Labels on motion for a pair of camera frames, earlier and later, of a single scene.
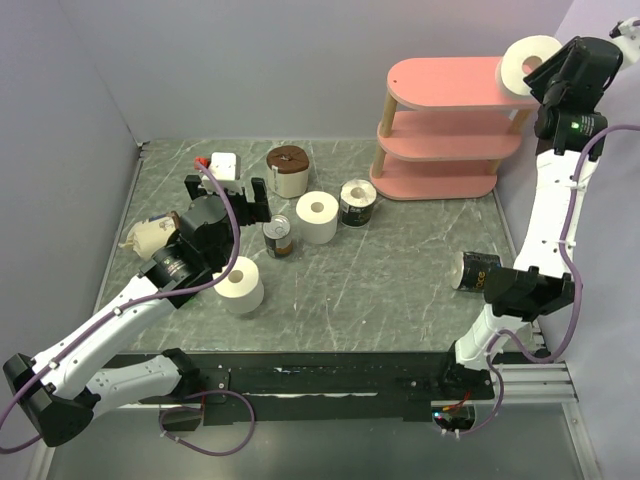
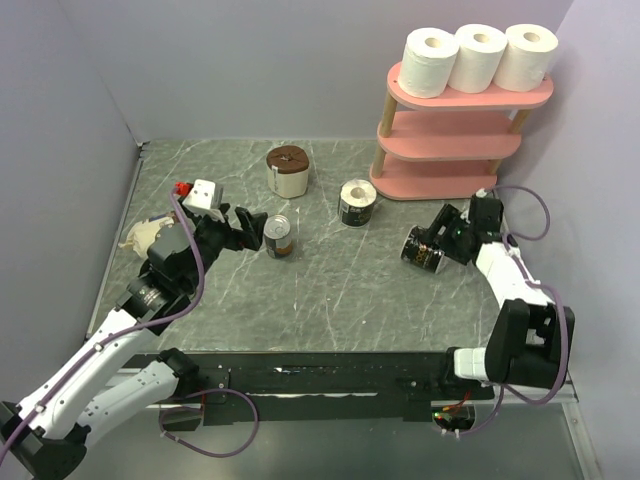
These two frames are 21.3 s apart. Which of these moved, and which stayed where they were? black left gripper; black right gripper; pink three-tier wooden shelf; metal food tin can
Moved: black right gripper; black left gripper
Stayed: pink three-tier wooden shelf; metal food tin can
